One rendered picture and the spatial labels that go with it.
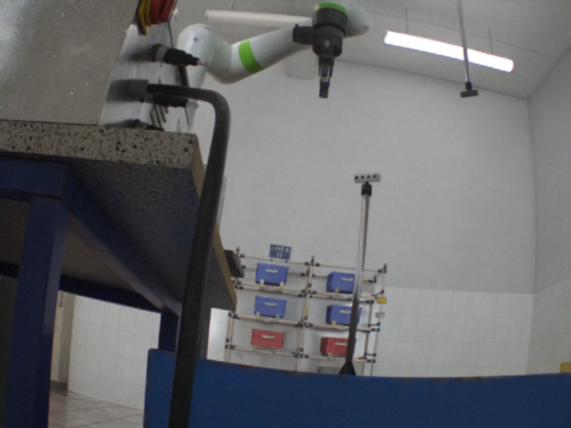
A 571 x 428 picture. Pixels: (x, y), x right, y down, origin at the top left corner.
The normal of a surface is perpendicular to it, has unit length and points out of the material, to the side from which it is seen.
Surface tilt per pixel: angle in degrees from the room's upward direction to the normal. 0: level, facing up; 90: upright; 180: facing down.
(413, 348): 90
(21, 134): 90
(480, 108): 90
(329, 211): 90
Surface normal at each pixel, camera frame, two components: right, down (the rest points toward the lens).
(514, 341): 0.06, -0.31
